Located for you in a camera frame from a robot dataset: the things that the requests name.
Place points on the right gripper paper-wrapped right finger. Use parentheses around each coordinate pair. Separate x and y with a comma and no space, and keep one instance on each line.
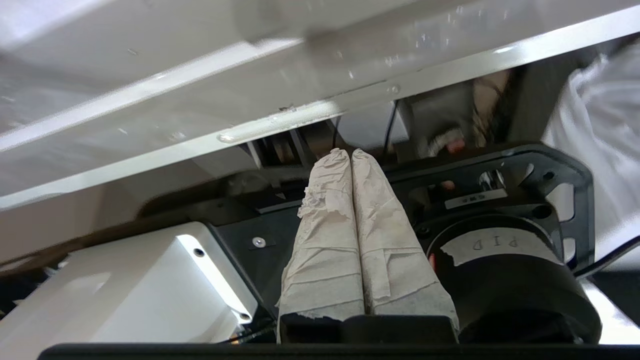
(390,250)

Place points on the right gripper paper-wrapped left finger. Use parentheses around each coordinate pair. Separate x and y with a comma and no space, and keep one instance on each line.
(325,240)

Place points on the beige drawer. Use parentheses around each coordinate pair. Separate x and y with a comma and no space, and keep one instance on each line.
(150,60)

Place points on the black robot chassis plate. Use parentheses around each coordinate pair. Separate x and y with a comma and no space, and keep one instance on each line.
(265,265)

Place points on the black motor with tape label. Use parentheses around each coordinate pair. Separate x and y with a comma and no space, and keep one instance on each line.
(510,285)

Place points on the white robot housing box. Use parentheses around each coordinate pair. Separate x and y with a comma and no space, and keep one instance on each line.
(140,290)

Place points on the white garment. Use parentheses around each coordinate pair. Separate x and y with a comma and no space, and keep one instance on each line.
(600,140)

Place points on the black metal bracket frame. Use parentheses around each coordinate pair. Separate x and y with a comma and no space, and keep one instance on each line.
(582,200)

